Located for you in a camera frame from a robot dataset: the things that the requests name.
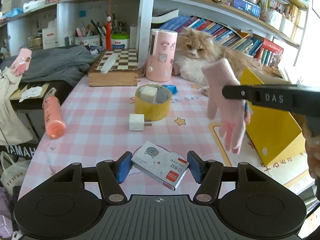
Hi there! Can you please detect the red tassel ornament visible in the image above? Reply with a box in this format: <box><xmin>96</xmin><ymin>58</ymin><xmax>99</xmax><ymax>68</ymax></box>
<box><xmin>105</xmin><ymin>15</ymin><xmax>112</xmax><ymax>50</ymax></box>

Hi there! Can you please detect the white charger plug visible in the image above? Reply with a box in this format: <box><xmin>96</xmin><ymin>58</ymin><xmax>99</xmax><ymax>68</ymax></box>
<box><xmin>129</xmin><ymin>114</ymin><xmax>152</xmax><ymax>132</ymax></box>

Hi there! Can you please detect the pink sticker canister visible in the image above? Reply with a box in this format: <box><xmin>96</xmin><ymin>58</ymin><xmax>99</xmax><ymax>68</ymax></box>
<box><xmin>146</xmin><ymin>29</ymin><xmax>177</xmax><ymax>82</ymax></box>

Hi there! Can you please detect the grey object in tape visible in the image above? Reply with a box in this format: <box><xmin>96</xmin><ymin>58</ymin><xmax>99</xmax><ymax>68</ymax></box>
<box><xmin>156</xmin><ymin>86</ymin><xmax>172</xmax><ymax>104</ymax></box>

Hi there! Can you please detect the row of books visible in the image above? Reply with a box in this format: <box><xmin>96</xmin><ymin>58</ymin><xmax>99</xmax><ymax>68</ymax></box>
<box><xmin>160</xmin><ymin>15</ymin><xmax>284</xmax><ymax>68</ymax></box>

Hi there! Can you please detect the person's right hand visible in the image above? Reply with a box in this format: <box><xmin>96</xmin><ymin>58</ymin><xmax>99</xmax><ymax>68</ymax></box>
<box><xmin>302</xmin><ymin>120</ymin><xmax>320</xmax><ymax>179</ymax></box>

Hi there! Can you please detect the white cube eraser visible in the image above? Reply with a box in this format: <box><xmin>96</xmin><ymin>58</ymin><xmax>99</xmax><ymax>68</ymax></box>
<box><xmin>139</xmin><ymin>86</ymin><xmax>157</xmax><ymax>104</ymax></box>

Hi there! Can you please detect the white shelf unit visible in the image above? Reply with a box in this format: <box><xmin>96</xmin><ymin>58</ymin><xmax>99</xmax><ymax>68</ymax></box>
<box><xmin>1</xmin><ymin>0</ymin><xmax>302</xmax><ymax>66</ymax></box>

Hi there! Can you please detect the blue cloth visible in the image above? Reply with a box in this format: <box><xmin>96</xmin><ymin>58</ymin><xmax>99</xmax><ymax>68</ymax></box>
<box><xmin>162</xmin><ymin>85</ymin><xmax>178</xmax><ymax>95</ymax></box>

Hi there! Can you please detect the pink knit glove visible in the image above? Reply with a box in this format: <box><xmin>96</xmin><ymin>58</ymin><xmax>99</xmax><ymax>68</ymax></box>
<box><xmin>201</xmin><ymin>59</ymin><xmax>251</xmax><ymax>154</ymax></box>

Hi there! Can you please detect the pink bottle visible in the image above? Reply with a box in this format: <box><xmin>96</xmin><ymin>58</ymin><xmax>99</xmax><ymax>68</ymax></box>
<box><xmin>42</xmin><ymin>87</ymin><xmax>66</xmax><ymax>139</ymax></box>

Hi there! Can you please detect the yellow tape roll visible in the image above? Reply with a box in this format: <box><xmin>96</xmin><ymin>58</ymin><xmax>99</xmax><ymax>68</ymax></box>
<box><xmin>135</xmin><ymin>84</ymin><xmax>172</xmax><ymax>121</ymax></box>

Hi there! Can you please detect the wooden chess box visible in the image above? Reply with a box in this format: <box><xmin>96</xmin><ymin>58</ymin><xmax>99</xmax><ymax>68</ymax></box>
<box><xmin>88</xmin><ymin>49</ymin><xmax>138</xmax><ymax>87</ymax></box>

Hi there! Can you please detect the white pen holder cup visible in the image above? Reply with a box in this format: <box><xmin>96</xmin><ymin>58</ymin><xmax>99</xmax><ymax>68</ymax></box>
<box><xmin>74</xmin><ymin>35</ymin><xmax>101</xmax><ymax>46</ymax></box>

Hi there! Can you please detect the yellow cardboard box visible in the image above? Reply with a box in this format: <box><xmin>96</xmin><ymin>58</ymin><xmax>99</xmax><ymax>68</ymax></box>
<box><xmin>239</xmin><ymin>67</ymin><xmax>307</xmax><ymax>167</ymax></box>

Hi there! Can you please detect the green lid white jar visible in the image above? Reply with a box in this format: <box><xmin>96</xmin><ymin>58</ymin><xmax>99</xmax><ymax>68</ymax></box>
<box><xmin>111</xmin><ymin>33</ymin><xmax>130</xmax><ymax>49</ymax></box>

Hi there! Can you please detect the grey clothing pile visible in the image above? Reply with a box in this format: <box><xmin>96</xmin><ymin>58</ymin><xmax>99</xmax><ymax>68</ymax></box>
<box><xmin>1</xmin><ymin>46</ymin><xmax>97</xmax><ymax>87</ymax></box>

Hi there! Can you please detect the beige tote bag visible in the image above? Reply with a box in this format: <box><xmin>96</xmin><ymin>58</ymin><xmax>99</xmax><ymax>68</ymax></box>
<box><xmin>0</xmin><ymin>67</ymin><xmax>33</xmax><ymax>146</ymax></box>

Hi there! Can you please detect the white plastic strip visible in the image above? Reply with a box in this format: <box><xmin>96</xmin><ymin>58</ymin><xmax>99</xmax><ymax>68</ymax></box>
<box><xmin>100</xmin><ymin>53</ymin><xmax>119</xmax><ymax>74</ymax></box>

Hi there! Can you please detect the blue box on shelf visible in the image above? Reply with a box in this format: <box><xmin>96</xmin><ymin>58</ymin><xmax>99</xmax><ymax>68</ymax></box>
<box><xmin>232</xmin><ymin>0</ymin><xmax>261</xmax><ymax>18</ymax></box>

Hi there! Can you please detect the white staples box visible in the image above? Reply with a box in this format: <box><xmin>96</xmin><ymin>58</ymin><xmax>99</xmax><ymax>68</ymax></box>
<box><xmin>131</xmin><ymin>141</ymin><xmax>189</xmax><ymax>191</ymax></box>

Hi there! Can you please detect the pink checkered tablecloth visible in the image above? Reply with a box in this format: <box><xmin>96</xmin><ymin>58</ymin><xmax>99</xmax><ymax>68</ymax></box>
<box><xmin>18</xmin><ymin>74</ymin><xmax>311</xmax><ymax>201</ymax></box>

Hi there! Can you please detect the orange fluffy cat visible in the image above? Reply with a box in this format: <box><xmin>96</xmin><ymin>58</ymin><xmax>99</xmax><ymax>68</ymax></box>
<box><xmin>172</xmin><ymin>28</ymin><xmax>263</xmax><ymax>96</ymax></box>

